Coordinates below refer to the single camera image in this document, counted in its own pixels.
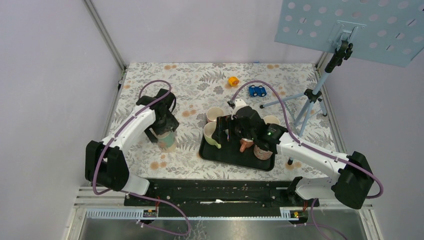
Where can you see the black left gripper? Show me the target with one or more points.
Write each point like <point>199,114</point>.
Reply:
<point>171,123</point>

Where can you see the floral patterned tablecloth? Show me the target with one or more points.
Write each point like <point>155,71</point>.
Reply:
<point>198,87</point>

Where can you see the light blue tripod stand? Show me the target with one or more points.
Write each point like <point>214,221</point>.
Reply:
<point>342,52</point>

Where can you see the salmon pink ceramic mug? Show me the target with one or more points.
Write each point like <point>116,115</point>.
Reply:
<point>213,113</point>

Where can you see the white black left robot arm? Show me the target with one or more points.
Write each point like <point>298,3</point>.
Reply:
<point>105,162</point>

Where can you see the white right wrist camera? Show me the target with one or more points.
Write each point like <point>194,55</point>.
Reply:
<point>236,104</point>

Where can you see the light blue perforated board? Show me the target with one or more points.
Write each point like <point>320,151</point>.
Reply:
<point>384,31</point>

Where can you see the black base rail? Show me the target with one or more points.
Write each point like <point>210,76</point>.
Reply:
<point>228,198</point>

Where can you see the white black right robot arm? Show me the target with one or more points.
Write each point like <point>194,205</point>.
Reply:
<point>348,179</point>

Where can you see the blue toy car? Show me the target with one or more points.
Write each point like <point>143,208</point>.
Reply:
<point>257,91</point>

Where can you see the green ceramic mug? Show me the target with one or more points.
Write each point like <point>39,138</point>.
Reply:
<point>208,131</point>

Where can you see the brown ceramic mug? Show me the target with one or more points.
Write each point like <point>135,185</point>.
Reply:
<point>245,144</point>

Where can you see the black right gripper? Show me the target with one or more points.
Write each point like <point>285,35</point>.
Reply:
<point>223,123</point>

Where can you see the beige teal ceramic mug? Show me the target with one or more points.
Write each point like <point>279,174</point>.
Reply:
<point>167,142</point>

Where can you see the black plastic tray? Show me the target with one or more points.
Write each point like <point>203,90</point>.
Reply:
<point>230,154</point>

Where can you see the yellow ceramic mug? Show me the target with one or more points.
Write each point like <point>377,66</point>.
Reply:
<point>270,119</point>

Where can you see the small orange toy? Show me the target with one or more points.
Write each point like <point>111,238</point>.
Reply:
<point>233,81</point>

